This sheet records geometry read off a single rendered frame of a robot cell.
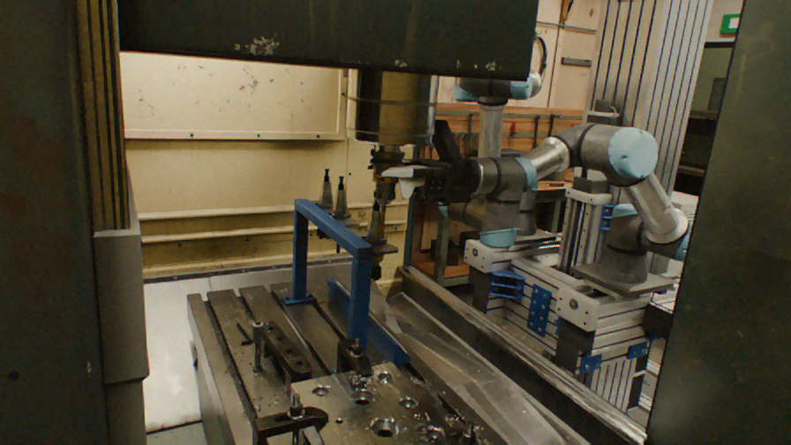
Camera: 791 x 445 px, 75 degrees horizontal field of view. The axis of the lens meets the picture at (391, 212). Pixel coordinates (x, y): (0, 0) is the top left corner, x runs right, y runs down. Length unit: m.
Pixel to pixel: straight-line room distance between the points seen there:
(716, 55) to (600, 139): 4.54
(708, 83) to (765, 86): 4.64
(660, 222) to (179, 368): 1.45
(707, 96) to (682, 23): 3.84
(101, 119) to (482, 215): 0.76
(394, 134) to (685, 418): 0.92
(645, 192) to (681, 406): 0.51
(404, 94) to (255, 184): 1.15
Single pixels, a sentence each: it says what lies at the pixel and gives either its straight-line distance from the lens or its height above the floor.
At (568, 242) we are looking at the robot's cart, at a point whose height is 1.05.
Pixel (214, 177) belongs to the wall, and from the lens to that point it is 1.91.
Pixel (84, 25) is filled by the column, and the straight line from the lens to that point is 0.62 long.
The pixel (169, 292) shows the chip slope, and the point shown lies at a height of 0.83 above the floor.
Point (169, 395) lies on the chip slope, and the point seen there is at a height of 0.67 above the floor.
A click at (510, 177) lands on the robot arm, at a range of 1.08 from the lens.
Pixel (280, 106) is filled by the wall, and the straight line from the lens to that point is 1.92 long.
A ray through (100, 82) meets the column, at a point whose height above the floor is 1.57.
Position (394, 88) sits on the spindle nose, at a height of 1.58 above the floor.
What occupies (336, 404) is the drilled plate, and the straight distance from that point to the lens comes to 1.06.
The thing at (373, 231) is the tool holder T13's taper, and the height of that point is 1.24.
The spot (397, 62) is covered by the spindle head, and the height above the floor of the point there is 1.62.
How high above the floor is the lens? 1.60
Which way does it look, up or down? 15 degrees down
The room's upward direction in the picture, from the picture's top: 4 degrees clockwise
